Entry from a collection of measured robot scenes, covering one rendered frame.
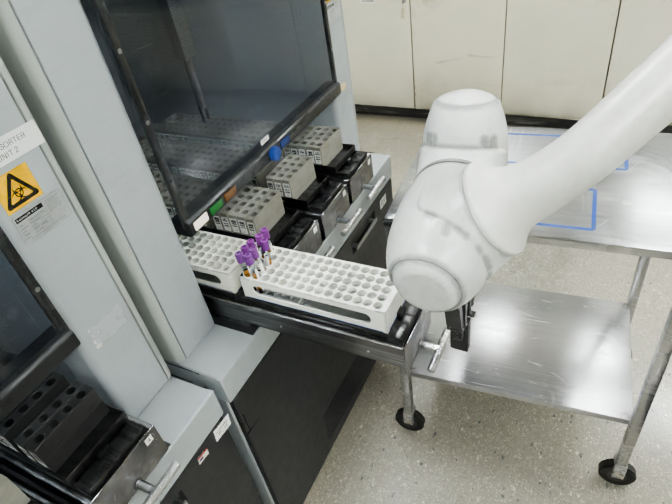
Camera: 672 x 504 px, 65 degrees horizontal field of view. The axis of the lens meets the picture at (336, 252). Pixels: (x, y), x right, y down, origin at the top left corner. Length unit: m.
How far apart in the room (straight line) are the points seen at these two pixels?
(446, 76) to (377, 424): 2.11
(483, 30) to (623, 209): 2.05
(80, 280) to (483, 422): 1.29
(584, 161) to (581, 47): 2.54
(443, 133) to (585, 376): 1.04
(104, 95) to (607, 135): 0.64
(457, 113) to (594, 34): 2.41
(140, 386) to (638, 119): 0.82
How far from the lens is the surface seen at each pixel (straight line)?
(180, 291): 0.99
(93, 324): 0.87
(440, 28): 3.15
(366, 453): 1.71
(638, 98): 0.53
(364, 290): 0.90
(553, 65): 3.09
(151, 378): 1.00
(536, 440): 1.75
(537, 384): 1.51
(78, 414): 0.89
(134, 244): 0.89
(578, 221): 1.13
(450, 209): 0.51
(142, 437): 0.90
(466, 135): 0.62
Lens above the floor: 1.48
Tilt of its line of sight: 39 degrees down
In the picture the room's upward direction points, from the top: 10 degrees counter-clockwise
